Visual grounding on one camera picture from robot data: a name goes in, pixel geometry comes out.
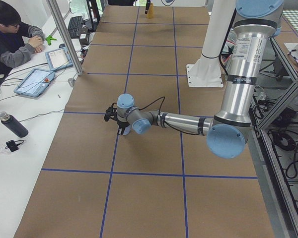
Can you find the seated person in grey hoodie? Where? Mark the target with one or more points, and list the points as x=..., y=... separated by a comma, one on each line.
x=18, y=40

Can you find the white central column stand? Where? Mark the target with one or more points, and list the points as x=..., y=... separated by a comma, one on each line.
x=206, y=72

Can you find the green clamp tool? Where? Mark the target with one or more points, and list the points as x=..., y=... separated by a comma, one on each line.
x=49, y=39

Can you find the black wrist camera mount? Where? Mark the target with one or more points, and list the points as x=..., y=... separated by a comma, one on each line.
x=111, y=113

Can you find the small black pouch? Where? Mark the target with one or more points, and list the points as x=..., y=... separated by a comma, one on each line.
x=13, y=145

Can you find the black keyboard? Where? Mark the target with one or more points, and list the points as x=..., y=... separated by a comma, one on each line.
x=74, y=26

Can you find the yellow-brown wooden cup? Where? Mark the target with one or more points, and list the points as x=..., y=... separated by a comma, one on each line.
x=150, y=12

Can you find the dark water bottle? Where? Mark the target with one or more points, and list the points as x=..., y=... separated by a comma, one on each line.
x=13, y=125

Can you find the far blue teach pendant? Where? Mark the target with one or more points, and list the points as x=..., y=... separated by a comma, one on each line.
x=58, y=59

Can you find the near blue teach pendant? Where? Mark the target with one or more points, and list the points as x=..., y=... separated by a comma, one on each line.
x=35, y=83

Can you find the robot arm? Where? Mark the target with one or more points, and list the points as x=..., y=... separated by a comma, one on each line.
x=254, y=22

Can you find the small black box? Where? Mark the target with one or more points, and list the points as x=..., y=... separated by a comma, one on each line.
x=84, y=39

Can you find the blue teach pendant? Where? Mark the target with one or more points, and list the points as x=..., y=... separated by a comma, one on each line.
x=35, y=83
x=58, y=59

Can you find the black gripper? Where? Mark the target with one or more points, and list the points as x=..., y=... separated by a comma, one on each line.
x=121, y=125
x=147, y=6

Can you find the light blue cup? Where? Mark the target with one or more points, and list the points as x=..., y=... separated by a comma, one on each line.
x=126, y=130

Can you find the aluminium frame post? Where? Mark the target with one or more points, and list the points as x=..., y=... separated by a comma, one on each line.
x=62, y=29

